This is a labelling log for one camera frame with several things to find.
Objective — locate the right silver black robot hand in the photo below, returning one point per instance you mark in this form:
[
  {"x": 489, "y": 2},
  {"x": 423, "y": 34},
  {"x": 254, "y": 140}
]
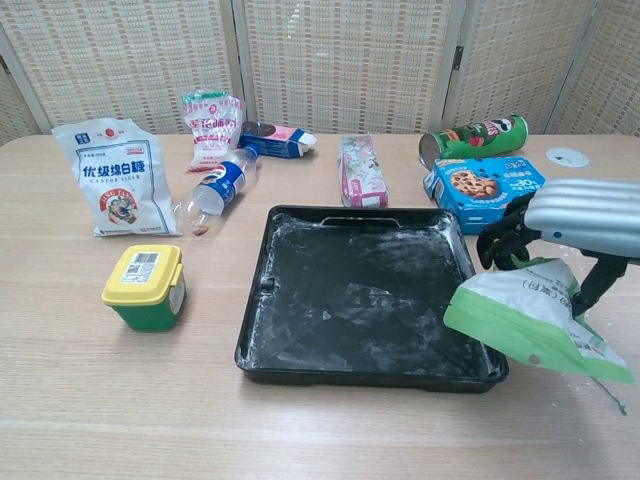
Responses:
[{"x": 585, "y": 215}]

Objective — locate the green white corn starch bag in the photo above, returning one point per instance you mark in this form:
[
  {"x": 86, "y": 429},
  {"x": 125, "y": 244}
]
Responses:
[{"x": 515, "y": 305}]

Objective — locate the black square baking tray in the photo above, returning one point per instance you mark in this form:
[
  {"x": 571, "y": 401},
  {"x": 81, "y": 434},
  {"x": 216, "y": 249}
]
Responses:
[{"x": 350, "y": 290}]

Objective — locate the pink white flour bag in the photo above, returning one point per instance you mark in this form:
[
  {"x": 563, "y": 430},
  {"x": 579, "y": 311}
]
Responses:
[{"x": 212, "y": 130}]

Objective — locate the white sugar bag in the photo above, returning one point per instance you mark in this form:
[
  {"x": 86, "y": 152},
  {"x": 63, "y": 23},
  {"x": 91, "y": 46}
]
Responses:
[{"x": 117, "y": 180}]

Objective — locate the white round table grommet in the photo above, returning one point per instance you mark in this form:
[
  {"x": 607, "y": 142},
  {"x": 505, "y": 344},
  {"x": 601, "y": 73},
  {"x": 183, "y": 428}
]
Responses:
[{"x": 567, "y": 156}]

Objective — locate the blue cookie box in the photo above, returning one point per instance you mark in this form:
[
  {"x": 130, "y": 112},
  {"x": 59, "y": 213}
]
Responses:
[{"x": 465, "y": 185}]

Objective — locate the green Pringles can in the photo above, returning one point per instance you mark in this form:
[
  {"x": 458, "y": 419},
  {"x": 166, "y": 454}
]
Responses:
[{"x": 475, "y": 137}]

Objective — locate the bamboo folding screen panel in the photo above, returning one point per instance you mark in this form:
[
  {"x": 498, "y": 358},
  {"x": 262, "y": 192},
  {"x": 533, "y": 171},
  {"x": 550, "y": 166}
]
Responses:
[
  {"x": 15, "y": 110},
  {"x": 350, "y": 60},
  {"x": 615, "y": 75},
  {"x": 125, "y": 60},
  {"x": 515, "y": 60}
]

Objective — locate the black screen hinge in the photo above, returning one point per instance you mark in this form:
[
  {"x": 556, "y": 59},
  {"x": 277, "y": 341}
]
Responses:
[{"x": 458, "y": 56}]

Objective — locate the pink floral carton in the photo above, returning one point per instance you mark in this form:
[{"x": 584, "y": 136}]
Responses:
[{"x": 362, "y": 175}]

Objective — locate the blue pink small carton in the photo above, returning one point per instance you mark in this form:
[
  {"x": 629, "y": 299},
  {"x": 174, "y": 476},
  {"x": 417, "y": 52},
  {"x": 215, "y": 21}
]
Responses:
[{"x": 275, "y": 140}]

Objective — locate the Pepsi plastic bottle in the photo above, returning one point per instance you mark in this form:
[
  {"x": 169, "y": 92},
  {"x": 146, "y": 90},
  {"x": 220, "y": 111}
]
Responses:
[{"x": 225, "y": 182}]

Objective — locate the yellow lid green container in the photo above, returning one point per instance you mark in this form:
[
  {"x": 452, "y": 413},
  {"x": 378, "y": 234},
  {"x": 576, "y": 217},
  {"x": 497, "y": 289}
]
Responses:
[{"x": 142, "y": 290}]

